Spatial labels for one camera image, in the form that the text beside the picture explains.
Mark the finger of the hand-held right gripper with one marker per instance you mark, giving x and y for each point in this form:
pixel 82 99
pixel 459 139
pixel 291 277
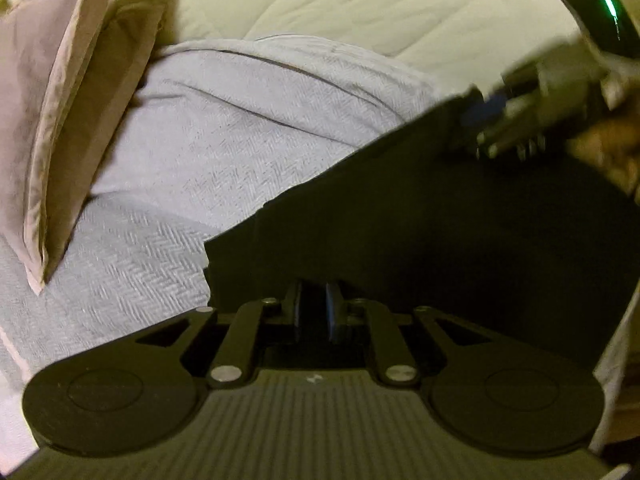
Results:
pixel 482 112
pixel 515 142

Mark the person's right hand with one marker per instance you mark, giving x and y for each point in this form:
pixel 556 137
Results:
pixel 605 160

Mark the dark grey garment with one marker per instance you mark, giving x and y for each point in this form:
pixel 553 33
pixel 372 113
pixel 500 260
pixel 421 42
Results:
pixel 425 220

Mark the cream quilt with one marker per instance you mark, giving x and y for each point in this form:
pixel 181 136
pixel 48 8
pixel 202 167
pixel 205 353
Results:
pixel 350 5

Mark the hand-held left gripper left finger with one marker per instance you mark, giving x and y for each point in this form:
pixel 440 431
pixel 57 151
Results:
pixel 301 310

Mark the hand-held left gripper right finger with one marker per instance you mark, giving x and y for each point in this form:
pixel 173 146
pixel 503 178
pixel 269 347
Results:
pixel 333 310

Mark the pink and blue striped blanket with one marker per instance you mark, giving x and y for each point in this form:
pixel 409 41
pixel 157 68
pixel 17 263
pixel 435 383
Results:
pixel 225 135

